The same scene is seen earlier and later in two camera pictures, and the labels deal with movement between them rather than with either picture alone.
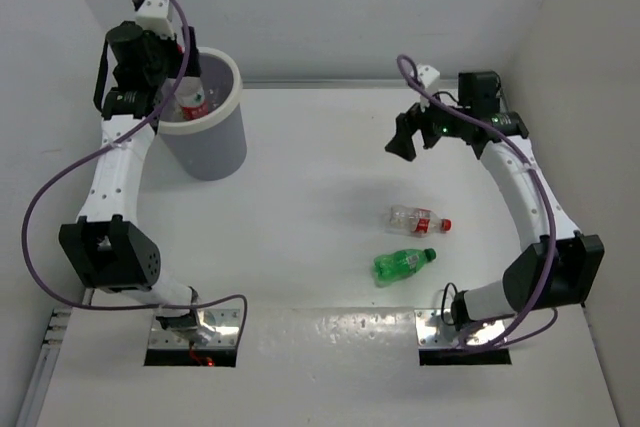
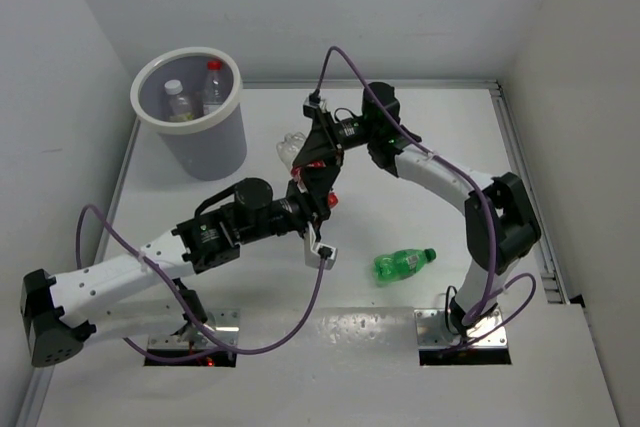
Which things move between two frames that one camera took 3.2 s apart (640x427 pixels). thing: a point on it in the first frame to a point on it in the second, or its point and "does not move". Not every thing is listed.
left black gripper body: [167, 59] to [305, 206]
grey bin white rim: [211, 146] does not move
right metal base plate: [435, 328] does not move
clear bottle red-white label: [191, 97] to [215, 94]
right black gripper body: [435, 122] to [338, 132]
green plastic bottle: [389, 267] does not move
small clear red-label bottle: [417, 222] to [287, 147]
